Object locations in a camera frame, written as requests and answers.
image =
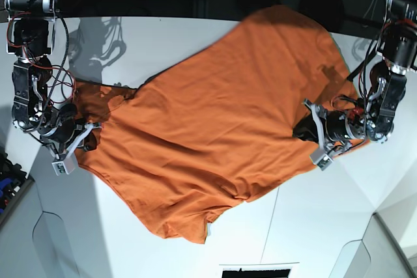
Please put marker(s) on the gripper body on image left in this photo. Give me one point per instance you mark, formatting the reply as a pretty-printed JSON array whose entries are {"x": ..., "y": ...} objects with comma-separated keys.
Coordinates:
[{"x": 64, "y": 139}]

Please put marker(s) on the black slot plate bottom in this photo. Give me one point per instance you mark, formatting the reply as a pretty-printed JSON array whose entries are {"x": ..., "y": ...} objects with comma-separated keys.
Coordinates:
[{"x": 259, "y": 270}]

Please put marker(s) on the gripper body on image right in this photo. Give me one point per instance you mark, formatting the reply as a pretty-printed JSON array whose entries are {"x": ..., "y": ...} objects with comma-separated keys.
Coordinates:
[{"x": 338, "y": 132}]

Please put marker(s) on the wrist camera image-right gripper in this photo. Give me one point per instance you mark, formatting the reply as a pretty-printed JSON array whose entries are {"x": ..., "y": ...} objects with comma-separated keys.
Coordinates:
[{"x": 321, "y": 159}]

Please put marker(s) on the grey panel bottom left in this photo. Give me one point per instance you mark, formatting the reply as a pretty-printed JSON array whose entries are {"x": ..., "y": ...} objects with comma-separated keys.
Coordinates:
[{"x": 34, "y": 243}]

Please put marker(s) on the round black stool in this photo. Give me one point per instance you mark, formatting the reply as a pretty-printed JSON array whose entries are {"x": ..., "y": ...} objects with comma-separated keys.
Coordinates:
[{"x": 328, "y": 13}]

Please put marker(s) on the blue black items bin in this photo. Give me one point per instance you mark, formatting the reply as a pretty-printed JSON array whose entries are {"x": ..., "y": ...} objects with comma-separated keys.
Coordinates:
[{"x": 12, "y": 180}]

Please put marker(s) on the grey panel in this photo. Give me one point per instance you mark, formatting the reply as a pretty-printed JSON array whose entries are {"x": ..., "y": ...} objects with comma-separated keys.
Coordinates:
[
  {"x": 34, "y": 243},
  {"x": 376, "y": 254}
]

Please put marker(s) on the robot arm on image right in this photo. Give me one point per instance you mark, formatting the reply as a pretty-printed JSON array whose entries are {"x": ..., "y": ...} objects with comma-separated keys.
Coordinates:
[{"x": 382, "y": 85}]

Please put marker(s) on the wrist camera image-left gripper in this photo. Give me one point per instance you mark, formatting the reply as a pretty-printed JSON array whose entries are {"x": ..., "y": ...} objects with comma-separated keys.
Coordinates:
[{"x": 65, "y": 165}]

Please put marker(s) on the orange t-shirt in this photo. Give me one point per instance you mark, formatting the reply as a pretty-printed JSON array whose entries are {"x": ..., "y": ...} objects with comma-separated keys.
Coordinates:
[{"x": 214, "y": 130}]

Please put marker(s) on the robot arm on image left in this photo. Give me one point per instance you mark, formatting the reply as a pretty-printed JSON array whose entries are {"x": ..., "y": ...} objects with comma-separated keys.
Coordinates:
[{"x": 30, "y": 37}]

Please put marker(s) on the grey panel bottom right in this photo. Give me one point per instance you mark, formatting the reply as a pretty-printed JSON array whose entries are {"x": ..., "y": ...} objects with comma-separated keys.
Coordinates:
[{"x": 376, "y": 254}]

